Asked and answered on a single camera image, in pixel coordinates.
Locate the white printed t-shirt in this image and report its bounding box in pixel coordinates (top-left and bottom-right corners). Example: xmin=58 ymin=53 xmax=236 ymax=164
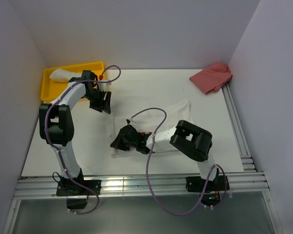
xmin=107 ymin=99 xmax=195 ymax=153

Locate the aluminium right side rail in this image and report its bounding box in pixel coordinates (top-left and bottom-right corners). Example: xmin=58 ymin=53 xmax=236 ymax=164
xmin=222 ymin=84 xmax=257 ymax=173

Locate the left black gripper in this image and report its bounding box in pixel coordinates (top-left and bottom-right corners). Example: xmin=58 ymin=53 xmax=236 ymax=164
xmin=84 ymin=89 xmax=112 ymax=114

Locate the purple cable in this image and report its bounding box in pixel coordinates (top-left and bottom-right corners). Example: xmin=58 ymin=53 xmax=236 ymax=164
xmin=126 ymin=107 xmax=228 ymax=216
xmin=45 ymin=65 xmax=122 ymax=215

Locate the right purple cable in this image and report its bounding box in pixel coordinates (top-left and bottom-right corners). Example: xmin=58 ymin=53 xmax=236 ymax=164
xmin=126 ymin=107 xmax=228 ymax=216

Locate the rolled white t-shirt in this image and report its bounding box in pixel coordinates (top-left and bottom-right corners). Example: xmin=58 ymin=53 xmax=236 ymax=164
xmin=49 ymin=68 xmax=82 ymax=82

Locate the yellow plastic tray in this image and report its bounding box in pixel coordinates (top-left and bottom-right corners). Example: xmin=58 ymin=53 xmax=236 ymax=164
xmin=41 ymin=61 xmax=105 ymax=103

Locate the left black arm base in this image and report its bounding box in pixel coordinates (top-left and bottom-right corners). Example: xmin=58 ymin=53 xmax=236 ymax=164
xmin=52 ymin=170 xmax=102 ymax=214

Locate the pink folded t-shirt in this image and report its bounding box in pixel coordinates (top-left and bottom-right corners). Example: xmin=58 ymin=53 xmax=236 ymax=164
xmin=189 ymin=62 xmax=232 ymax=95

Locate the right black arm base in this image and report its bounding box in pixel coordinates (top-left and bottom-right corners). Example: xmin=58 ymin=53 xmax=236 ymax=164
xmin=186 ymin=175 xmax=230 ymax=207

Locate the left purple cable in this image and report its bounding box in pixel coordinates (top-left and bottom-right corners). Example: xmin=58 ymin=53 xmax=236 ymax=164
xmin=45 ymin=65 xmax=122 ymax=215

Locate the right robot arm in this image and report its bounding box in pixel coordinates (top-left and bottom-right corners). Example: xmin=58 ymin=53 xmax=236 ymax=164
xmin=110 ymin=120 xmax=219 ymax=190

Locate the aluminium front rail frame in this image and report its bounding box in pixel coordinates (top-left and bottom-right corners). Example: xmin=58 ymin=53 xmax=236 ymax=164
xmin=3 ymin=172 xmax=284 ymax=234

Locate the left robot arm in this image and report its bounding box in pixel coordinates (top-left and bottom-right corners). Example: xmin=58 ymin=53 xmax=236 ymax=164
xmin=39 ymin=70 xmax=111 ymax=195

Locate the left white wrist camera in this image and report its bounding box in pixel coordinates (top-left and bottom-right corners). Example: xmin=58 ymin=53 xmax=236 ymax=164
xmin=97 ymin=79 xmax=111 ymax=91

